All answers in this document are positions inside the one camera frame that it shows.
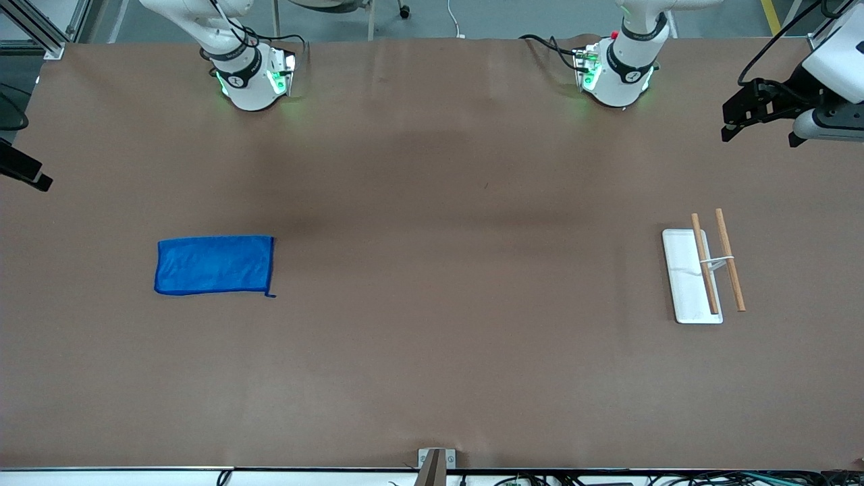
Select blue microfibre towel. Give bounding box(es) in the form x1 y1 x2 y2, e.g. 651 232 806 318
154 234 277 298

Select white towel rack wooden bars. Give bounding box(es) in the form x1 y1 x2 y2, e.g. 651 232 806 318
661 208 747 325

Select chair base with caster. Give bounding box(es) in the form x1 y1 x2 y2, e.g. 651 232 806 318
270 0 412 41

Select aluminium frame profile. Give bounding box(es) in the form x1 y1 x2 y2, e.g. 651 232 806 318
0 0 92 60
807 0 851 53

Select black left arm base cable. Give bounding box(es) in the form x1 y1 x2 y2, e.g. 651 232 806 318
518 34 585 72

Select black arm base cable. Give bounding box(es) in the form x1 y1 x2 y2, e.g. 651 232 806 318
199 0 310 75
518 34 585 72

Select black right arm base cable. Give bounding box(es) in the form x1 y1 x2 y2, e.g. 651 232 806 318
199 0 310 75

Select metal bracket with post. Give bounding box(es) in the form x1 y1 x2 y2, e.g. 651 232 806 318
417 448 457 486

